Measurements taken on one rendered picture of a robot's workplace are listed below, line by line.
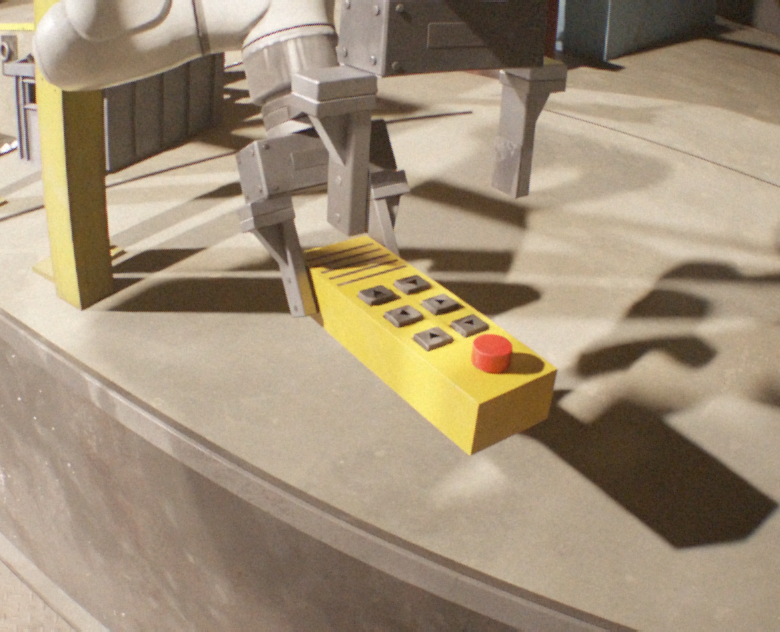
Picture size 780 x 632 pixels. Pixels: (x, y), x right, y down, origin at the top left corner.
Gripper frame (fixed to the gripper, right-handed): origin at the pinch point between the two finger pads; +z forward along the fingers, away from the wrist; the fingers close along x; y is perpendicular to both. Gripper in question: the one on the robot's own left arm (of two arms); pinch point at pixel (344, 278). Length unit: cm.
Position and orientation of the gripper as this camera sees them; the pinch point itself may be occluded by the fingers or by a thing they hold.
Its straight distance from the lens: 68.8
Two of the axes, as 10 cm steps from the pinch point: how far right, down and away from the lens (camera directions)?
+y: -5.3, 0.3, 8.5
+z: 2.4, 9.6, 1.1
